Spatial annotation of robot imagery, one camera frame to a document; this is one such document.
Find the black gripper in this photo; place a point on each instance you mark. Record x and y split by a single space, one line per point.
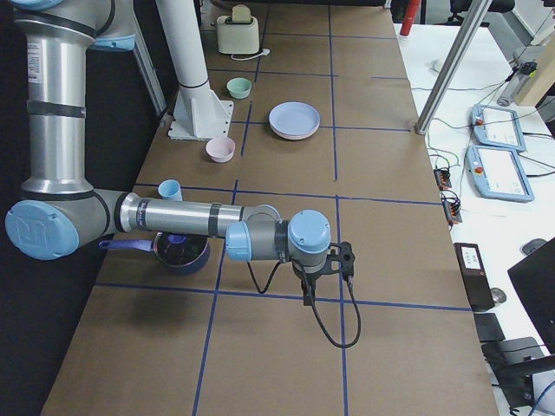
310 274

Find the pink plate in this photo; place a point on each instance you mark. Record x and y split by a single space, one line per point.
274 129

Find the blue plate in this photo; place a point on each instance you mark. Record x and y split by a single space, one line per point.
294 117

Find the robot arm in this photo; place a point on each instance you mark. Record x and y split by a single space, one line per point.
61 211

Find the dark blue pot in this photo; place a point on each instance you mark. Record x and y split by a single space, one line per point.
181 254

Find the cream plate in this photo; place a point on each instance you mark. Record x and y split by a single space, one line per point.
293 137

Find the pink bowl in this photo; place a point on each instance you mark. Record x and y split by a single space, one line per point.
221 150

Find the orange connector block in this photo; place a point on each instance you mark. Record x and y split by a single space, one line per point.
442 177
451 208

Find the light blue cup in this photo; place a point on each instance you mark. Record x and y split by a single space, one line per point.
170 189

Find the black rectangular box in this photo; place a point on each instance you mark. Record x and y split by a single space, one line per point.
474 277

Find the white mounting column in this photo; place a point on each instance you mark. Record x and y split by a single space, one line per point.
198 113

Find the green bowl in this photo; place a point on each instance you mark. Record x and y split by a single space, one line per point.
239 88

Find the near teach pendant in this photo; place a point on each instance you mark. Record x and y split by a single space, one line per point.
497 173

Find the teach pendant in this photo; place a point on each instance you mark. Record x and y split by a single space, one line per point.
497 173
497 126

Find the black monitor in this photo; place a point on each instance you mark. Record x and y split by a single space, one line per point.
533 280

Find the black computer mouse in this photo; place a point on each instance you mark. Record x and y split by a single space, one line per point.
533 245

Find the far teach pendant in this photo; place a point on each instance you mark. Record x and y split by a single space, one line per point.
497 126

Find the cream toaster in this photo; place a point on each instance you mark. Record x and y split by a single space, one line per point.
237 38

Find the bread slice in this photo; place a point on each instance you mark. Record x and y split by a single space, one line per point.
241 14

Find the red cylinder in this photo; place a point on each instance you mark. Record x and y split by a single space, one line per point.
411 9

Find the grey water bottle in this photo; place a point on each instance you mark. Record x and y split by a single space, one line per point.
516 82

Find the aluminium frame post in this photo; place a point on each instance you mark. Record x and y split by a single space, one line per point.
462 41

